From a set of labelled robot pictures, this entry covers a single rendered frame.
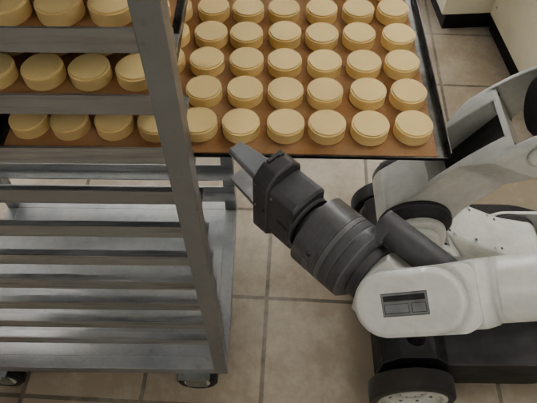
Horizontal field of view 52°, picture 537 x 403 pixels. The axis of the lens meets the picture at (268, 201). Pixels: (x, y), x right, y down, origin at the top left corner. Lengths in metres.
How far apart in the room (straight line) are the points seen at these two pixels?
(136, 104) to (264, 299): 1.00
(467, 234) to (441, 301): 0.71
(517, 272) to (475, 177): 0.51
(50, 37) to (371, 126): 0.40
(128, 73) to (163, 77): 0.11
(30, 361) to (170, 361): 0.33
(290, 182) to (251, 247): 1.03
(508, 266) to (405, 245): 0.10
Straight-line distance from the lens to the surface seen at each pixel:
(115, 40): 0.60
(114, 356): 1.39
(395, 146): 0.75
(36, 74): 0.72
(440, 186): 1.05
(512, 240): 1.35
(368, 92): 0.78
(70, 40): 0.61
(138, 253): 0.97
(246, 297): 1.57
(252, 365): 1.49
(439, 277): 0.54
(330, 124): 0.73
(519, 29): 2.21
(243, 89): 0.77
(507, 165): 0.99
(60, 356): 1.43
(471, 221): 1.28
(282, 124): 0.73
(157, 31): 0.54
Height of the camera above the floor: 1.41
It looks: 54 degrees down
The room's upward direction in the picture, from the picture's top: straight up
